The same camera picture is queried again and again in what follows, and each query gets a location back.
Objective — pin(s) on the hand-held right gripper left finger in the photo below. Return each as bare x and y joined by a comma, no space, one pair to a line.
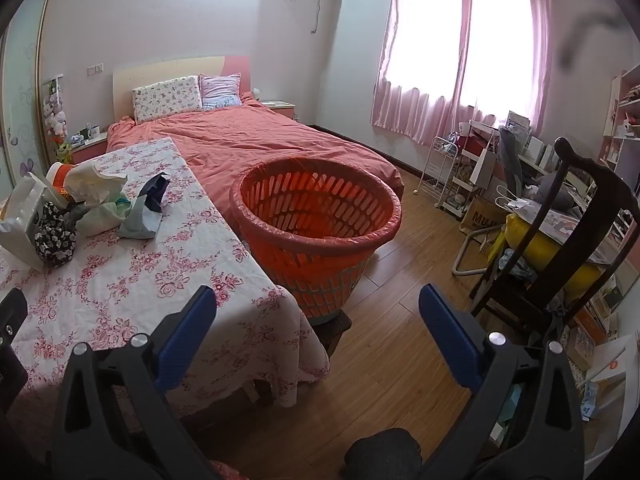
185,335

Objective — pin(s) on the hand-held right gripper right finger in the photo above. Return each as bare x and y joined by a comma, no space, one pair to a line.
450,330

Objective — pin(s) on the black floral cloth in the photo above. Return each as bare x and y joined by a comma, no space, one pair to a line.
55,240

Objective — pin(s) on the white plastic packaging bag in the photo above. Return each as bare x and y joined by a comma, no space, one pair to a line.
20,220

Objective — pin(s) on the grey sock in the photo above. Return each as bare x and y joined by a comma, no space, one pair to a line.
77,215

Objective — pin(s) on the orange and white bag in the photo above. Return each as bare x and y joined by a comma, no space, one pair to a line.
62,177

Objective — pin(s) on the orange plastic laundry basket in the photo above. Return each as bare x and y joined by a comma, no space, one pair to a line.
320,270

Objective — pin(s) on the dark blue wrapper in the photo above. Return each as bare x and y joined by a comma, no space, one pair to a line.
157,190

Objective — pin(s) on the pink floral tablecloth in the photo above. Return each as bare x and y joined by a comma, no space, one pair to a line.
125,285

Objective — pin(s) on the brown paper bag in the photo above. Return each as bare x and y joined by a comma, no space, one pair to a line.
480,217

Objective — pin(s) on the dark wooden stool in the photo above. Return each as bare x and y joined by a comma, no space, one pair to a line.
332,332

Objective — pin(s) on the yellow cushion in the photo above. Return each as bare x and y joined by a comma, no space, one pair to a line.
530,240

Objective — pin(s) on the person's leg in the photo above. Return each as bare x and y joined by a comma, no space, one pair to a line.
382,455

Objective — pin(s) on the printed magazine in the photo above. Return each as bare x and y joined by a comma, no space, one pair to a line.
560,225

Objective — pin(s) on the white paper bag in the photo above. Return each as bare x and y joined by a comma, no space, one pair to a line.
484,170

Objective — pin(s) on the green plush toy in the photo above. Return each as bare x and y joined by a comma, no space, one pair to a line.
65,152

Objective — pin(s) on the white box with orange logo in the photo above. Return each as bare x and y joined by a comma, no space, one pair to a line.
612,365

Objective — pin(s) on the grey cloth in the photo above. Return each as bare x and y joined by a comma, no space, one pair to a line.
560,197

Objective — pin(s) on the grey mesh office chair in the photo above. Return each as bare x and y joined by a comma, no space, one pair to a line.
510,165

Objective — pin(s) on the pink nightstand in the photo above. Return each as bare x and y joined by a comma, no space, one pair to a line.
282,109
90,150

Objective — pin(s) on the white mug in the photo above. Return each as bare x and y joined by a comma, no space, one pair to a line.
95,131

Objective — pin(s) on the white storage box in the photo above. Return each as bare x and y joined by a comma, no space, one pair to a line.
542,152

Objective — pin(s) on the white rolling shelf cart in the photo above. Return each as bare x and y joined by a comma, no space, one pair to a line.
480,127

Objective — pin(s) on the dark wooden chair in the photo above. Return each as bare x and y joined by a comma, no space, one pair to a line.
592,167

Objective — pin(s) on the bed with salmon duvet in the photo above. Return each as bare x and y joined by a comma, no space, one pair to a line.
280,135

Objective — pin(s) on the wardrobe with purple flowers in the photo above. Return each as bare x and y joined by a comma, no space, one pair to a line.
20,85

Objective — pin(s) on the pink curtain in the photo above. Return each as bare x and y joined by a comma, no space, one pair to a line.
542,85
400,105

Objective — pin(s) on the floral print pillow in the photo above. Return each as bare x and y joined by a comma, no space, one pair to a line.
167,97

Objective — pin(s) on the pink striped pillow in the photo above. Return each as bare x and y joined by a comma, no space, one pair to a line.
220,90

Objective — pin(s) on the beige and pink headboard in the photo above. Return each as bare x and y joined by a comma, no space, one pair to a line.
150,70

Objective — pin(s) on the pink and white bookshelf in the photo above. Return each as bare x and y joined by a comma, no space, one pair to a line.
612,110

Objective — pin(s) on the white wall socket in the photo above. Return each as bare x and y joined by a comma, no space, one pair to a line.
95,68

